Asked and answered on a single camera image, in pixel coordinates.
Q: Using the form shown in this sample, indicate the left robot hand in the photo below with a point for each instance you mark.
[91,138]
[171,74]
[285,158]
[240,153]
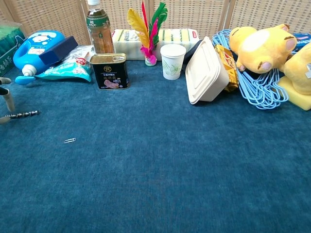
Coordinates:
[8,99]

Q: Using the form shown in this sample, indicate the silver paper clip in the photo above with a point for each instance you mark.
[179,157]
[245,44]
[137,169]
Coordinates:
[70,140]

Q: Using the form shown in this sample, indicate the blue detergent bottle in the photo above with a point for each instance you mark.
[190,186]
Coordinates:
[31,52]

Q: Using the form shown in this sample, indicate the green tissue box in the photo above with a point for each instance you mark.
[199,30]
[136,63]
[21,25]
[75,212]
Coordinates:
[6,46]

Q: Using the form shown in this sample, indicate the teal plastic snack bag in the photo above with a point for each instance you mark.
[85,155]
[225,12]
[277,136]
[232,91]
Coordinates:
[70,69]

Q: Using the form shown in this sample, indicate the dark blue rectangular box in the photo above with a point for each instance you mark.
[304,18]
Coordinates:
[58,50]

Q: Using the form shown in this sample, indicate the black luncheon meat can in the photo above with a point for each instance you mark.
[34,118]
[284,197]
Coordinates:
[110,72]

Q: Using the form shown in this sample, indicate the green tea bottle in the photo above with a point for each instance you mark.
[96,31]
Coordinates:
[99,31]

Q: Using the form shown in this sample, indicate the colourful feather shuttlecock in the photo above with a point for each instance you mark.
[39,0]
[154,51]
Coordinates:
[148,31]

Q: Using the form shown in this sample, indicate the blue velvet tablecloth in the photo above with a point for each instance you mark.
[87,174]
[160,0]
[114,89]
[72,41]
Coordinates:
[155,157]

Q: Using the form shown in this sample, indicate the white floral paper cup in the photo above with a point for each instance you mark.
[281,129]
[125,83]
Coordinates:
[172,63]

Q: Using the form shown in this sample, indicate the packaged yellow sponges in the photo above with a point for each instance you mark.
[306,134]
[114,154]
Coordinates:
[175,36]

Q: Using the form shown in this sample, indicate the black bowl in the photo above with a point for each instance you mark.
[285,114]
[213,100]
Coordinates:
[190,54]

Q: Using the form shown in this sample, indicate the beige lidded food container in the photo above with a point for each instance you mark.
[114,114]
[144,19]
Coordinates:
[206,72]

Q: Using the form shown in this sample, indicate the woven rattan folding screen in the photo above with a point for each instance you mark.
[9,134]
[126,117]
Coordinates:
[194,14]

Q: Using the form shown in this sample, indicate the yellow snack packet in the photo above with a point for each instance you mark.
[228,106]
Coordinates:
[228,68]

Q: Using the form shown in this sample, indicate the bundle of blue hangers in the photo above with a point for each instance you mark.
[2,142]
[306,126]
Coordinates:
[260,92]

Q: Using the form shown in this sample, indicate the yellow plush bear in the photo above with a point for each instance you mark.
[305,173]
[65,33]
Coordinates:
[262,48]

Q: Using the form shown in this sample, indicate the yellow foam sponge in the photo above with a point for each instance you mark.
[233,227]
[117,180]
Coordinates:
[297,97]

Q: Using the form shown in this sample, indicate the yellow plush toy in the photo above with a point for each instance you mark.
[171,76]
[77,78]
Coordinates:
[300,70]

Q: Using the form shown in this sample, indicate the blue tissue pack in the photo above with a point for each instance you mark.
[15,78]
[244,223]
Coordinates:
[302,40]

